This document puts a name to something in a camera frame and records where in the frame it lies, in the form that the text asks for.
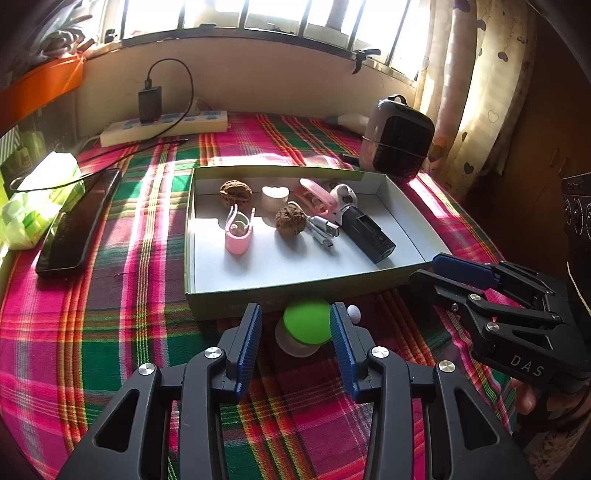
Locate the white power strip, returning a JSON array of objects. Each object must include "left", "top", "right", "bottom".
[{"left": 100, "top": 110, "right": 230, "bottom": 148}]

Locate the green and white cardboard box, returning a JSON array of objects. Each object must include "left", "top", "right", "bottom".
[{"left": 184, "top": 165, "right": 451, "bottom": 321}]

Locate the green striped box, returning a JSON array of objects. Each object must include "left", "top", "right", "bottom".
[{"left": 0, "top": 127, "right": 33, "bottom": 185}]

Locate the brown walnut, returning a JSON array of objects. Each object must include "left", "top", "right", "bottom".
[
  {"left": 275, "top": 205, "right": 308, "bottom": 238},
  {"left": 219, "top": 180, "right": 254, "bottom": 209}
]

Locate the black rectangular device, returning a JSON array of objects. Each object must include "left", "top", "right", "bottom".
[{"left": 339, "top": 206, "right": 397, "bottom": 265}]

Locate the plaid tablecloth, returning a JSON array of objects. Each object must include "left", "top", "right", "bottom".
[{"left": 0, "top": 111, "right": 513, "bottom": 480}]

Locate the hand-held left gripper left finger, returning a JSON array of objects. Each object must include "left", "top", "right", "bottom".
[{"left": 54, "top": 302, "right": 263, "bottom": 480}]

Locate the green tissue pack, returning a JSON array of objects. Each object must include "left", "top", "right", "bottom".
[{"left": 0, "top": 152, "right": 86, "bottom": 250}]

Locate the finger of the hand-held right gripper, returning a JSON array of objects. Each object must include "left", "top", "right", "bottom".
[
  {"left": 432, "top": 253, "right": 557, "bottom": 305},
  {"left": 409, "top": 269, "right": 568, "bottom": 342}
]

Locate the black audio device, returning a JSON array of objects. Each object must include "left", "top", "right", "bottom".
[{"left": 560, "top": 173, "right": 591, "bottom": 241}]

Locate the small space heater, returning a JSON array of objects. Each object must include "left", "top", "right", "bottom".
[{"left": 359, "top": 95, "right": 435, "bottom": 182}]

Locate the orange tray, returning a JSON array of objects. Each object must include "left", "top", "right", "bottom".
[{"left": 0, "top": 55, "right": 86, "bottom": 134}]

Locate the black phone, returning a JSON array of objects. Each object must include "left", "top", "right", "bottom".
[{"left": 35, "top": 168, "right": 123, "bottom": 278}]

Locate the pink cable holder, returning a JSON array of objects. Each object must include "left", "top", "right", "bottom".
[{"left": 224, "top": 205, "right": 256, "bottom": 254}]

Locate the black charger cable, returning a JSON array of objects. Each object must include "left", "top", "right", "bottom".
[{"left": 9, "top": 58, "right": 197, "bottom": 192}]

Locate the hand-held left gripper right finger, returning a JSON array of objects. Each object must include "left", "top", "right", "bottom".
[{"left": 329, "top": 302, "right": 536, "bottom": 480}]

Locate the barred window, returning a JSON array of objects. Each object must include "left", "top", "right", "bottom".
[{"left": 106, "top": 0, "right": 435, "bottom": 79}]

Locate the black charger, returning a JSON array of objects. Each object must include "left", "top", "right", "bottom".
[{"left": 139, "top": 78, "right": 163, "bottom": 124}]

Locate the heart print curtain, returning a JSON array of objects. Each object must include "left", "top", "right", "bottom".
[{"left": 413, "top": 0, "right": 541, "bottom": 208}]

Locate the beige heart-shaped box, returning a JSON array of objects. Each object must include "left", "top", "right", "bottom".
[{"left": 261, "top": 185, "right": 291, "bottom": 213}]

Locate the pile of plastic bags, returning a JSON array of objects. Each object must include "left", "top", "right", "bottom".
[{"left": 41, "top": 14, "right": 98, "bottom": 56}]

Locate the green lid jar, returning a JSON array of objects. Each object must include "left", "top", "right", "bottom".
[{"left": 274, "top": 298, "right": 340, "bottom": 358}]

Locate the pink clip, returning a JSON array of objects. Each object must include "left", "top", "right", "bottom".
[{"left": 295, "top": 178, "right": 339, "bottom": 215}]

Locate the person's right hand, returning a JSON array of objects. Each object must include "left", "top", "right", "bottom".
[{"left": 512, "top": 376, "right": 591, "bottom": 432}]

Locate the white usb cable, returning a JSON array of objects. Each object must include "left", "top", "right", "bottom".
[{"left": 305, "top": 213, "right": 341, "bottom": 250}]

